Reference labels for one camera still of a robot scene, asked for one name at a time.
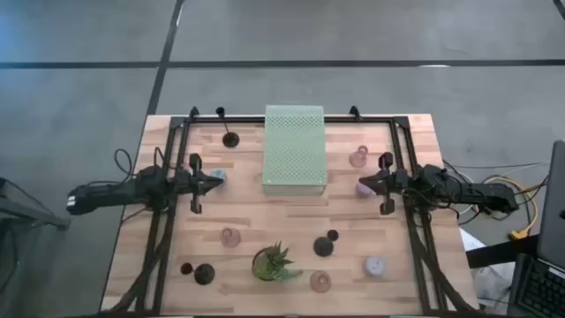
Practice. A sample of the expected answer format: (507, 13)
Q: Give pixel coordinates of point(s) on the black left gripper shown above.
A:
(194, 182)

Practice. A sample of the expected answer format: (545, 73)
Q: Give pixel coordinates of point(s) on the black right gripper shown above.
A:
(389, 183)

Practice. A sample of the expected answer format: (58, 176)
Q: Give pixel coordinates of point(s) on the blue patterned ceramic candle holder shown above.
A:
(220, 171)

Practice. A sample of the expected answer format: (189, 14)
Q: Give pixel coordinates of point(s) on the purple patterned ceramic candle holder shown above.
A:
(363, 192)

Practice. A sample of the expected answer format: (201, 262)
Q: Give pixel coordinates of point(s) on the pink ribbed glass candle holder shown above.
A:
(358, 159)
(230, 238)
(320, 282)

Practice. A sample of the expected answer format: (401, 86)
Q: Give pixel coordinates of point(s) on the black metal candlestick holder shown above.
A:
(323, 247)
(230, 140)
(204, 274)

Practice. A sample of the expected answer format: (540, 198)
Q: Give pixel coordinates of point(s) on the white patterned ceramic candle holder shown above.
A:
(375, 266)

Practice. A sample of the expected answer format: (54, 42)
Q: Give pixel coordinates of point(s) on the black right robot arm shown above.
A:
(463, 190)

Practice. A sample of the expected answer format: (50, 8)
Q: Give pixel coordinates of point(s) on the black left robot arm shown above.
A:
(110, 194)

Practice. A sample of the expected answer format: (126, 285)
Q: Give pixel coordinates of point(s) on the artificial succulents in black pot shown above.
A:
(267, 265)

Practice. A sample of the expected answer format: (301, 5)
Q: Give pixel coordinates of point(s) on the white paper sheet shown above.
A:
(470, 240)

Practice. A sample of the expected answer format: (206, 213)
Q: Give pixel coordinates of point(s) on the dark grey laptop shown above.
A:
(554, 212)

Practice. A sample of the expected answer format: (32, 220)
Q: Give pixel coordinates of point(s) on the grey metal stand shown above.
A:
(26, 212)

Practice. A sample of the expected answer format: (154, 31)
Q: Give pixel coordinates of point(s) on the black aluminium table frame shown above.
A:
(247, 119)

